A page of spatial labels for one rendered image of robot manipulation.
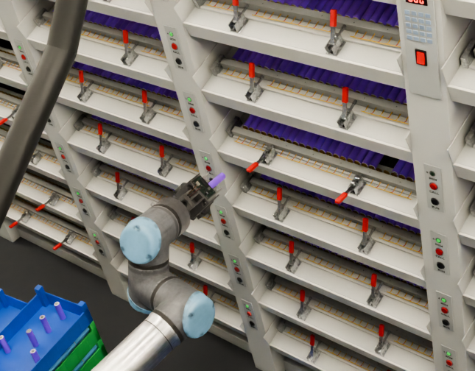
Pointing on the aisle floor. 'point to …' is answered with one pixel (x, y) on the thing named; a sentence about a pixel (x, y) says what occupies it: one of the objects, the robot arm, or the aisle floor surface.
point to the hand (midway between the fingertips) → (208, 188)
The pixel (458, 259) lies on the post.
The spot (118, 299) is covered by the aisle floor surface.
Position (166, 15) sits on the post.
